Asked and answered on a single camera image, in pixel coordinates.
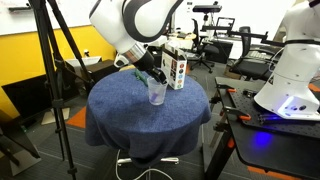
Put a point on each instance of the black flat panel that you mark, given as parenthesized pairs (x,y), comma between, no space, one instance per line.
(30,97)

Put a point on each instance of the clear plastic cup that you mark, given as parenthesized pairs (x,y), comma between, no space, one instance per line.
(157,88)

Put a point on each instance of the white stool base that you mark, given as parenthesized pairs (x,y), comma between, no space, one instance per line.
(148,167)

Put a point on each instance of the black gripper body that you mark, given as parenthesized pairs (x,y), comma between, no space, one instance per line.
(146,63)

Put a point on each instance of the black office chair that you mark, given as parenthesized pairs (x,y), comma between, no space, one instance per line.
(256,61)

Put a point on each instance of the orange black clamp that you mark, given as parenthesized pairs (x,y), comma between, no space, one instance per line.
(241,115)
(226,87)

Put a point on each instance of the black camera tripod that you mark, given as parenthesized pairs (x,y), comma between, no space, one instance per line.
(54,67)

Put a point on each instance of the blue table cloth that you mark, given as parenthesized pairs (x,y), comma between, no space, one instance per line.
(119,115)

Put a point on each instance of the black workbench table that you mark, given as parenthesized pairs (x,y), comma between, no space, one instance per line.
(268,150)

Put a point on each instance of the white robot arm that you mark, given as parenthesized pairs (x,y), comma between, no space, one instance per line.
(128,24)

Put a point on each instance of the black white product box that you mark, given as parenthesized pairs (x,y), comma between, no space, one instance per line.
(173,64)

